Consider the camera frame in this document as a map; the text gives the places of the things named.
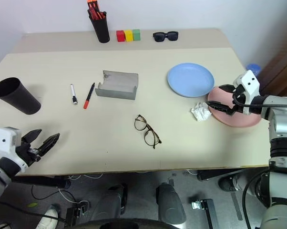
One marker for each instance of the empty black cup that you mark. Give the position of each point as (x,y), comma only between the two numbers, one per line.
(17,96)

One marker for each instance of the grey glasses case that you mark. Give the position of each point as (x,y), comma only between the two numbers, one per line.
(118,84)

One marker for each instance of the white shoe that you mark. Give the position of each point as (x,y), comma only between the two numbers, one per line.
(48,218)

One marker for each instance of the white marker pen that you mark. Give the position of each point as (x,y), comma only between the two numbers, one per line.
(73,94)

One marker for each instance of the black table leg bar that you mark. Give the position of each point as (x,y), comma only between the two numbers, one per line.
(43,181)
(219,174)

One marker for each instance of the black and red pen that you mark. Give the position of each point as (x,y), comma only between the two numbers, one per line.
(89,95)

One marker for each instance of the green block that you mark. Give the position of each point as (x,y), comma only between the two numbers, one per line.
(136,34)

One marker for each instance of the brown wooden door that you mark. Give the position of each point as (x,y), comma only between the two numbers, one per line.
(280,74)

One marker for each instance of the yellow block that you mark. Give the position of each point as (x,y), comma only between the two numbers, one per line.
(128,35)

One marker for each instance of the black pen holder cup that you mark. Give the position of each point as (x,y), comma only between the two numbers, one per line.
(101,28)

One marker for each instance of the blue plate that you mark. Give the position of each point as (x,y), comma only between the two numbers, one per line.
(190,80)

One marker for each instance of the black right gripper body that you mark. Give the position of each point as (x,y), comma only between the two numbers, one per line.
(238,102)

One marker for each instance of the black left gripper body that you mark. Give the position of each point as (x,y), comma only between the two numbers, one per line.
(26,150)

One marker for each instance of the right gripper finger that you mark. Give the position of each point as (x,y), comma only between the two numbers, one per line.
(219,107)
(228,88)

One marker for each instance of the blue-capped water bottle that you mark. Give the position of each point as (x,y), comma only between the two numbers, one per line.
(253,68)

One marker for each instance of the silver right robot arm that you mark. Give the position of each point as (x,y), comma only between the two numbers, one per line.
(280,124)

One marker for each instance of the red block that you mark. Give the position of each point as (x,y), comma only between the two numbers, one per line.
(120,36)

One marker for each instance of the pink plate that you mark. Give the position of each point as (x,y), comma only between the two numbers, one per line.
(238,120)

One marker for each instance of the dark rounded robot leg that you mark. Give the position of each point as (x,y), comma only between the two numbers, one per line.
(111,202)
(169,202)

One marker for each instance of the black sunglasses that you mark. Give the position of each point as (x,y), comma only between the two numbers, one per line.
(165,36)

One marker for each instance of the black and grey shoe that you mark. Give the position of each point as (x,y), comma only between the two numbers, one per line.
(229,183)

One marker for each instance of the black metal floor beam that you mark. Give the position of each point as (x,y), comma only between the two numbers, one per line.
(210,212)

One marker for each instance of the black floor box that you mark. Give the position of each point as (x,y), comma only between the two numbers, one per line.
(76,213)

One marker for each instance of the tortoiseshell eyeglasses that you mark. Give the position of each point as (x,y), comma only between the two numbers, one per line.
(146,130)

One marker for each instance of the crumpled white tissue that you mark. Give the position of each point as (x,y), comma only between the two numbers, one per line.
(201,112)

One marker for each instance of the red marker pen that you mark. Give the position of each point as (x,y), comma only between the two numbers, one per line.
(99,14)

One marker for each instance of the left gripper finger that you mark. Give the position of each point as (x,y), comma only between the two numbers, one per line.
(32,136)
(49,142)

